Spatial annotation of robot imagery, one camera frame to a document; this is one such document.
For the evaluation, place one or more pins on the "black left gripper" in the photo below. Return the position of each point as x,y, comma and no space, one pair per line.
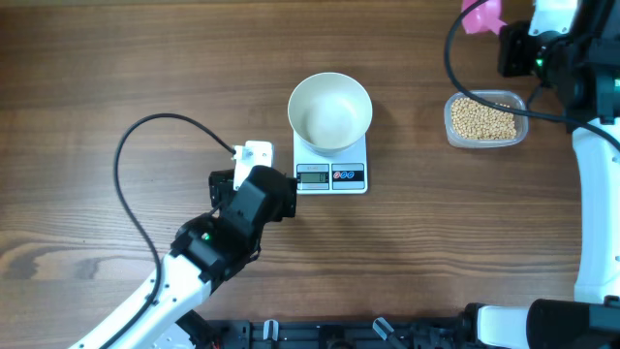
221,186

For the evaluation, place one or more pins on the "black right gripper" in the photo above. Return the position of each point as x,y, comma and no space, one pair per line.
516,38

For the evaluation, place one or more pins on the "pink plastic scoop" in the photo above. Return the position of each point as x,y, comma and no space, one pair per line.
485,17

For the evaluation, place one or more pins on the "soybeans pile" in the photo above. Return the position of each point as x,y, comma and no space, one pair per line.
474,121

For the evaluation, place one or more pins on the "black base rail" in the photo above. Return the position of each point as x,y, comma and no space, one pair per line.
272,334

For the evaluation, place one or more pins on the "clear plastic container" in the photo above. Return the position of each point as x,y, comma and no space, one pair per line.
521,124

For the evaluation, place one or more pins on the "white digital kitchen scale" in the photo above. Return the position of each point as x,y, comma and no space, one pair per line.
342,173

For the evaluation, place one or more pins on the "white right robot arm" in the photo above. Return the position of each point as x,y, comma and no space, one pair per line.
573,48

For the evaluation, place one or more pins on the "white bowl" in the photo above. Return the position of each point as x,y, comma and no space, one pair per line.
330,112

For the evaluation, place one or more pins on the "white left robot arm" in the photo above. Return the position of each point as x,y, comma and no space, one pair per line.
207,251

